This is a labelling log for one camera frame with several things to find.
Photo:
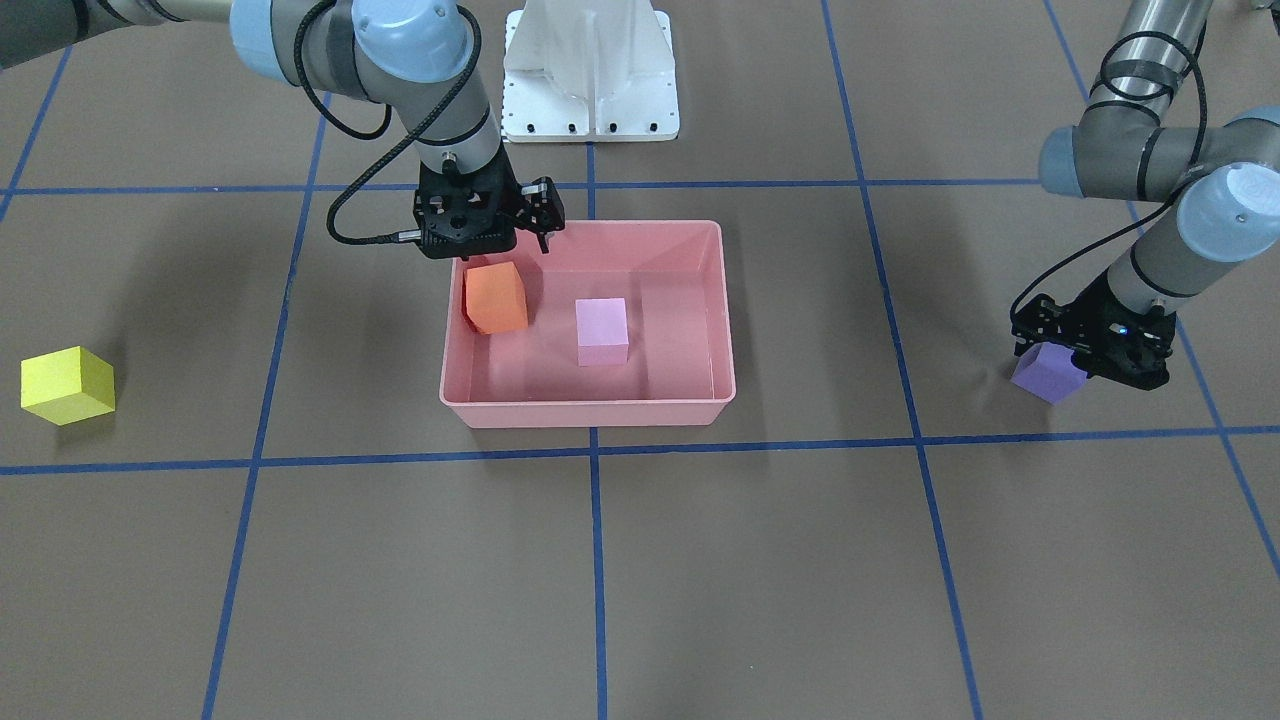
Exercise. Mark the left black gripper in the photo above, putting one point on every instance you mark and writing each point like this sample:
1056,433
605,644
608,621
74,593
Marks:
1040,322

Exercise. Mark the orange foam block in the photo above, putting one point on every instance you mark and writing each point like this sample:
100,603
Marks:
494,298

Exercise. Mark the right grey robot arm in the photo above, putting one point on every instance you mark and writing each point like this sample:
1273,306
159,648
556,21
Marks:
361,64

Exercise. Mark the yellow foam block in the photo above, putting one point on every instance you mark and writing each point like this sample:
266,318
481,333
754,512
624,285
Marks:
67,386

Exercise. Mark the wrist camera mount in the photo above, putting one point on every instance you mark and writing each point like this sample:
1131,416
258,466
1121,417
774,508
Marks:
1144,362
438,211

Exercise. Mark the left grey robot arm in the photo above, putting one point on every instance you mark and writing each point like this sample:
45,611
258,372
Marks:
1215,188

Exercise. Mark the pink plastic bin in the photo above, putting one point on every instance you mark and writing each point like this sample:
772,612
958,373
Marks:
679,369

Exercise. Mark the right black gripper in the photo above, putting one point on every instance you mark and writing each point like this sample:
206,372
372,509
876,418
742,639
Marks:
537,209

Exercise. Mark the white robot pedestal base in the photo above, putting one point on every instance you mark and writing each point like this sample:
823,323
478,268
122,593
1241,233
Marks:
589,72

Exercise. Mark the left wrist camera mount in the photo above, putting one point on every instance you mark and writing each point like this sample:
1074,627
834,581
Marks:
1144,362

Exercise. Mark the light pink foam block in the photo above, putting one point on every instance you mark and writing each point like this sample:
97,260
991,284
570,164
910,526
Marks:
601,332

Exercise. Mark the purple foam block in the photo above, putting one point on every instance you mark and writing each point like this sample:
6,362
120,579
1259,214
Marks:
1048,372

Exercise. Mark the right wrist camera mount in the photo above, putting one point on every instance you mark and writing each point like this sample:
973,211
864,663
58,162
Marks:
438,211

